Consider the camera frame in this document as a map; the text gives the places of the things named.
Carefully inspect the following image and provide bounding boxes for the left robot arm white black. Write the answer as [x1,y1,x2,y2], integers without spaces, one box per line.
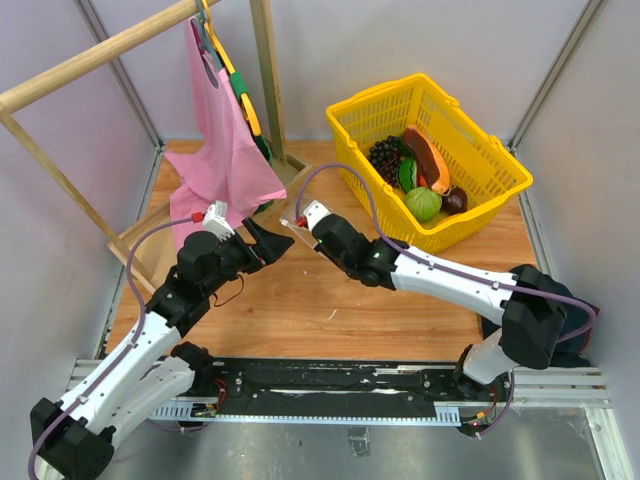
[27,214,294,479]

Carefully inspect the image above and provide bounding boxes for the green toy cabbage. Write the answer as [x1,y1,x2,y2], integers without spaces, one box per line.
[404,187,442,223]

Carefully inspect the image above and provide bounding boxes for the toy papaya slice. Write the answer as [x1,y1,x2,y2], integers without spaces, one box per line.
[402,125,451,195]

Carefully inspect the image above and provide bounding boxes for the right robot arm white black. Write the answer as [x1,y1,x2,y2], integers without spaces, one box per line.
[304,210,566,400]

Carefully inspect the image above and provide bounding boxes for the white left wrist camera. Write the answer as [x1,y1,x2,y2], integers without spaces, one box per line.
[191,200,235,241]

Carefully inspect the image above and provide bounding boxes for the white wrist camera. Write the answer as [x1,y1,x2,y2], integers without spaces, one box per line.
[191,200,235,241]
[295,200,331,231]

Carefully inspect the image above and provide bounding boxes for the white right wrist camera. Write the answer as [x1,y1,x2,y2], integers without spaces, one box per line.
[295,200,331,231]

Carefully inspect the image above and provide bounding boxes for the yellow plastic basket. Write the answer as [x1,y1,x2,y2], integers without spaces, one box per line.
[326,73,533,253]

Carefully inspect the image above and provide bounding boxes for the black toy grapes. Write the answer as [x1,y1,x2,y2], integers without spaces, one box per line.
[368,136,402,188]

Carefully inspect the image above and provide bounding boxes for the clear polka dot zip bag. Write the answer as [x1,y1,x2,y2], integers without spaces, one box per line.
[279,199,320,249]

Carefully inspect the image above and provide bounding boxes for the grey clothes hanger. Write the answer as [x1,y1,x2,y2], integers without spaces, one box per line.
[190,0,223,88]

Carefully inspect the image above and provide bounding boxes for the wooden clothes rack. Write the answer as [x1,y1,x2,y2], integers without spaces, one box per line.
[1,1,311,263]

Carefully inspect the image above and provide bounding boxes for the dark navy cloth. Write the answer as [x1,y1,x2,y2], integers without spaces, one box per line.
[479,264,591,370]

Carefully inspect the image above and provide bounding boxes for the green t-shirt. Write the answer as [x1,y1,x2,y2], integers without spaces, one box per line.
[229,71,275,218]

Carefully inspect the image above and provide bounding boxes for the pink t-shirt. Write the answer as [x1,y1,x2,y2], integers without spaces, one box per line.
[165,22,287,228]

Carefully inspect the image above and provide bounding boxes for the toy watermelon slice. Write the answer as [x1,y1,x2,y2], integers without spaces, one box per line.
[396,157,419,193]

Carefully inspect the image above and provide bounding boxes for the dark brown toy chestnut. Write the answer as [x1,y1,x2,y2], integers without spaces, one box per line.
[441,186,468,215]

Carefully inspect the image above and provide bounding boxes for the yellow clothes hanger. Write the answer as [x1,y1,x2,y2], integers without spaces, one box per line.
[208,6,262,136]

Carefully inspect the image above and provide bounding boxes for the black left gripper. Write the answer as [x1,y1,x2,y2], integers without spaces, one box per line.
[204,217,294,296]

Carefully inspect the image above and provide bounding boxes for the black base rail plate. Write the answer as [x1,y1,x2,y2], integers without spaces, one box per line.
[186,359,509,420]

